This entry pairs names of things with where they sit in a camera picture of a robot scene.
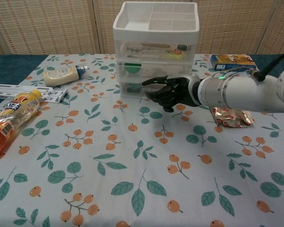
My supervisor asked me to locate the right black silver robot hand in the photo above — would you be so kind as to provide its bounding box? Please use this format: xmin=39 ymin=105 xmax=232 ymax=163
xmin=142 ymin=75 xmax=202 ymax=112

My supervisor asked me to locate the clear drawer with stationery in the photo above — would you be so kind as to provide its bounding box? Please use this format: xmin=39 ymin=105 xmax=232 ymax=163
xmin=115 ymin=41 xmax=195 ymax=63

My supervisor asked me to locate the green ball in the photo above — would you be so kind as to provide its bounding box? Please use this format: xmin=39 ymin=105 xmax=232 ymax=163
xmin=124 ymin=62 xmax=142 ymax=75

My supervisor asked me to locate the wooden stick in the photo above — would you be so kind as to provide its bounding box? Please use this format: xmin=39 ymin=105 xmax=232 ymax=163
xmin=141 ymin=43 xmax=170 ymax=48

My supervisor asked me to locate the gold foil snack pack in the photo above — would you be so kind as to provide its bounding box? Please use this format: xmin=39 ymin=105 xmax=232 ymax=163
xmin=210 ymin=106 xmax=255 ymax=129

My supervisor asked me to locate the blue orange cardboard box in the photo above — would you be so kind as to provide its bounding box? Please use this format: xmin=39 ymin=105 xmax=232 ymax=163
xmin=210 ymin=53 xmax=257 ymax=71

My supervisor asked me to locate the floral tablecloth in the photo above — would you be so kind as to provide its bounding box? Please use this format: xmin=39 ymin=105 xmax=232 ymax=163
xmin=0 ymin=53 xmax=284 ymax=227

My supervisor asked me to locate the mayonnaise squeeze bottle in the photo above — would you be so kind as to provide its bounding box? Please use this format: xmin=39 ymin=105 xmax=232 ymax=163
xmin=42 ymin=64 xmax=89 ymax=87

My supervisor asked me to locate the white toothbrush pack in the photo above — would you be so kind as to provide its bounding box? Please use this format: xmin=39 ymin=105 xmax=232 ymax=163
xmin=0 ymin=83 xmax=68 ymax=96
xmin=0 ymin=89 xmax=62 ymax=104

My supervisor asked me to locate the orange drink bottle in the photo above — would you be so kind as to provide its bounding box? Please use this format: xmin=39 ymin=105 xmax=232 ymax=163
xmin=0 ymin=89 xmax=42 ymax=157

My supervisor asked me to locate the white plastic drawer organizer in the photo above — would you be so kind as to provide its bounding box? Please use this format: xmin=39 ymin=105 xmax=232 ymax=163
xmin=112 ymin=1 xmax=201 ymax=99

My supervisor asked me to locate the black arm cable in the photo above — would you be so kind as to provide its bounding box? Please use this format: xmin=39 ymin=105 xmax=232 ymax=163
xmin=252 ymin=48 xmax=284 ymax=82

